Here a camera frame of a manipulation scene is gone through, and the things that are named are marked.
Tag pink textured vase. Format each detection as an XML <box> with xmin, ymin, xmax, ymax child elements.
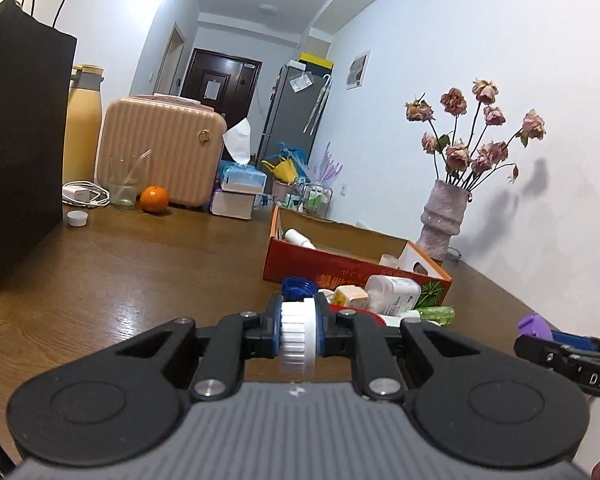
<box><xmin>420</xmin><ymin>180</ymin><xmax>473</xmax><ymax>262</ymax></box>

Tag beige charger plug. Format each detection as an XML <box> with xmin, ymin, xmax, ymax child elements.
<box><xmin>330</xmin><ymin>285</ymin><xmax>370</xmax><ymax>308</ymax></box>

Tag green plastic bottle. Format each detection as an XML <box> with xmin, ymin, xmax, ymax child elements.
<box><xmin>412</xmin><ymin>305</ymin><xmax>455</xmax><ymax>327</ymax></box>

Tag white umbrella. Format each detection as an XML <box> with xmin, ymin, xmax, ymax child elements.
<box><xmin>305</xmin><ymin>74</ymin><xmax>332</xmax><ymax>133</ymax></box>

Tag light side door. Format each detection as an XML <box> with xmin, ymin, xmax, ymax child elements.
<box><xmin>156</xmin><ymin>22</ymin><xmax>187</xmax><ymax>97</ymax></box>

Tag yellow box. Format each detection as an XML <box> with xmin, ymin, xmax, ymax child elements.
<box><xmin>299</xmin><ymin>51</ymin><xmax>334</xmax><ymax>68</ymax></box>

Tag dried pink roses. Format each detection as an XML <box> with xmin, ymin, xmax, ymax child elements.
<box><xmin>405</xmin><ymin>78</ymin><xmax>547</xmax><ymax>193</ymax></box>

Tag orange fruit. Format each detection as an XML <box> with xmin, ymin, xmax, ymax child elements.
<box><xmin>140</xmin><ymin>186</ymin><xmax>170</xmax><ymax>213</ymax></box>

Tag pink hard-shell suitcase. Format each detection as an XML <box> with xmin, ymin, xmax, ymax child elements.
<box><xmin>95</xmin><ymin>94</ymin><xmax>227</xmax><ymax>209</ymax></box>

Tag black paper bag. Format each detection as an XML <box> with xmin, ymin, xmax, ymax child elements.
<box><xmin>0</xmin><ymin>0</ymin><xmax>78</xmax><ymax>296</ymax></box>

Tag framed wall picture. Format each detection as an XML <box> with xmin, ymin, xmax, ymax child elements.
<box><xmin>345</xmin><ymin>50</ymin><xmax>372</xmax><ymax>91</ymax></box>

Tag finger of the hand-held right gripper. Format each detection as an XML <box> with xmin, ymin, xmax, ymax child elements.
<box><xmin>514</xmin><ymin>334</ymin><xmax>588</xmax><ymax>381</ymax></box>
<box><xmin>551</xmin><ymin>331</ymin><xmax>600</xmax><ymax>356</ymax></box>

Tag purple flower wall decal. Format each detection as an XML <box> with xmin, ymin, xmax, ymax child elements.
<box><xmin>310</xmin><ymin>142</ymin><xmax>342</xmax><ymax>186</ymax></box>

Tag blue and yellow bags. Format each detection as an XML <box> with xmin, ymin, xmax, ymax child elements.
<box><xmin>261</xmin><ymin>141</ymin><xmax>311</xmax><ymax>183</ymax></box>

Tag red flat object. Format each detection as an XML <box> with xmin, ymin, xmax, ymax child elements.
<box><xmin>327</xmin><ymin>302</ymin><xmax>381</xmax><ymax>318</ymax></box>

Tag clear glass straw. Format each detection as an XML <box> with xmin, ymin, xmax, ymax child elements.
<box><xmin>122</xmin><ymin>148</ymin><xmax>153</xmax><ymax>201</ymax></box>

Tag blue tissue pack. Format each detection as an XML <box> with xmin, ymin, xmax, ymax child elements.
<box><xmin>220</xmin><ymin>117</ymin><xmax>267</xmax><ymax>193</ymax></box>

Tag dark brown entrance door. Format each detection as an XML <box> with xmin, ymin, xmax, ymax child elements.
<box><xmin>180</xmin><ymin>48</ymin><xmax>262</xmax><ymax>153</ymax></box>

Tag white paper notice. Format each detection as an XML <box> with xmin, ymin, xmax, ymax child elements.
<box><xmin>203</xmin><ymin>72</ymin><xmax>231</xmax><ymax>101</ymax></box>

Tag white pill bottle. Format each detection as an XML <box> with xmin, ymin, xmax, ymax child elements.
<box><xmin>364</xmin><ymin>275</ymin><xmax>422</xmax><ymax>316</ymax></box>

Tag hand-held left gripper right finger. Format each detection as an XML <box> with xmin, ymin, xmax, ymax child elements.
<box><xmin>312</xmin><ymin>292</ymin><xmax>486</xmax><ymax>403</ymax></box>

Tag purple gear-shaped lid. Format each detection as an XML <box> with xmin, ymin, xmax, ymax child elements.
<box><xmin>517</xmin><ymin>312</ymin><xmax>554</xmax><ymax>339</ymax></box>

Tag white charger with cable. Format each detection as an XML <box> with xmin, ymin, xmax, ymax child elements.
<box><xmin>61</xmin><ymin>181</ymin><xmax>112</xmax><ymax>207</ymax></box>

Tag grey refrigerator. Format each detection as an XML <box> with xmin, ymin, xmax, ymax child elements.
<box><xmin>256</xmin><ymin>62</ymin><xmax>333</xmax><ymax>171</ymax></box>

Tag white cylindrical bottle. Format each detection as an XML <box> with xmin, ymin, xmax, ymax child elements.
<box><xmin>284</xmin><ymin>228</ymin><xmax>317</xmax><ymax>250</ymax></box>

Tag orange cardboard box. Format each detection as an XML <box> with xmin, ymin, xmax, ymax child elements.
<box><xmin>262</xmin><ymin>205</ymin><xmax>453</xmax><ymax>312</ymax></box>

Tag yellow thermos bottle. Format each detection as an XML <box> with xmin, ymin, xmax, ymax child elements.
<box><xmin>62</xmin><ymin>64</ymin><xmax>104</xmax><ymax>187</ymax></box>

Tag white gear-shaped lid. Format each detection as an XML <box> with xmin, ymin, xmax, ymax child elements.
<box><xmin>279</xmin><ymin>297</ymin><xmax>318</xmax><ymax>376</ymax></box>

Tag blue ribbed cap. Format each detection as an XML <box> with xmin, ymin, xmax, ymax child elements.
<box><xmin>281</xmin><ymin>276</ymin><xmax>313</xmax><ymax>301</ymax></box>

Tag purple and white tissue box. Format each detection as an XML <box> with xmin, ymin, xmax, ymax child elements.
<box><xmin>209</xmin><ymin>180</ymin><xmax>257</xmax><ymax>220</ymax></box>

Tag clear drinking glass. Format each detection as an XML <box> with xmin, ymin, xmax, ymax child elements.
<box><xmin>107</xmin><ymin>152</ymin><xmax>148</xmax><ymax>207</ymax></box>

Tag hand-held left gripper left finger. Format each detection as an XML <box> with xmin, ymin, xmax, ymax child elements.
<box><xmin>111</xmin><ymin>294</ymin><xmax>283</xmax><ymax>403</ymax></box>

